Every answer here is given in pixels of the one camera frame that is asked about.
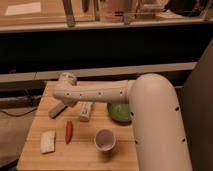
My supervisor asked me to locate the black cable on floor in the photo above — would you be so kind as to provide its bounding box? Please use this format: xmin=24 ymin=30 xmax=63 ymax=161
xmin=0 ymin=107 xmax=38 ymax=118

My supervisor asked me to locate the green ceramic bowl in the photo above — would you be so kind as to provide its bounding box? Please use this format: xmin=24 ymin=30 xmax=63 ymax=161
xmin=107 ymin=103 xmax=131 ymax=122

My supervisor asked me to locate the grey rectangular eraser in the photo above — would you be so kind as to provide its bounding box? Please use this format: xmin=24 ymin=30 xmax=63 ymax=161
xmin=48 ymin=103 xmax=67 ymax=119

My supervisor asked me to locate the white tube with cap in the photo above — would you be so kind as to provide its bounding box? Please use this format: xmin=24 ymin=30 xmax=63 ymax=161
xmin=79 ymin=102 xmax=93 ymax=122

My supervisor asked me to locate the white paper sheet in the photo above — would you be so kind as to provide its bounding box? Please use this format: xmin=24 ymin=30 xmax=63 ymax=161
xmin=4 ymin=2 xmax=41 ymax=16

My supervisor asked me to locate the white rectangular sponge block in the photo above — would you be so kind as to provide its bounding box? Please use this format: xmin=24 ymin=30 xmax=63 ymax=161
xmin=40 ymin=131 xmax=56 ymax=154

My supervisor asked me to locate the small white cup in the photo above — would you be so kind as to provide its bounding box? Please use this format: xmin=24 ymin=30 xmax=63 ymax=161
xmin=94 ymin=129 xmax=116 ymax=153

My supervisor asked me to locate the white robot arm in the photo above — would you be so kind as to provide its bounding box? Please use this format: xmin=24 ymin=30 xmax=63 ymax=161
xmin=53 ymin=72 xmax=193 ymax=171

